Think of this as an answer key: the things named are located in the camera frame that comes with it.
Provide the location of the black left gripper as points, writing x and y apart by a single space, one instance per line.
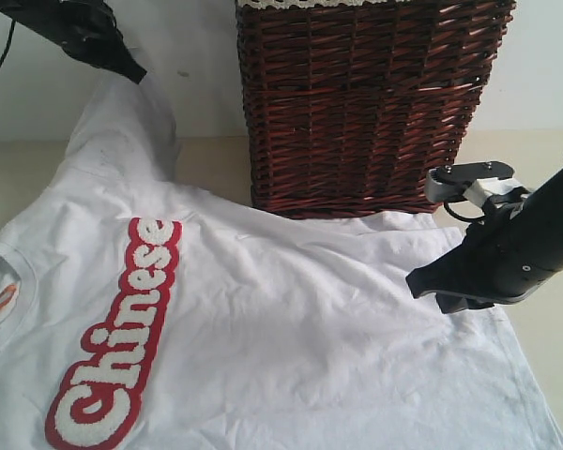
87 32

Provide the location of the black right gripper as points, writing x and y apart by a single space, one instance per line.
495 264

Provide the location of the white t-shirt with red logo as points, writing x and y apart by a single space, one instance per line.
136 313

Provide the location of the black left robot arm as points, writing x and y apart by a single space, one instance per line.
28 14

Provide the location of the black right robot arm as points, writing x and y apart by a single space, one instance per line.
541 212

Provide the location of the dark brown wicker basket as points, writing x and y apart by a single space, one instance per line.
347 108

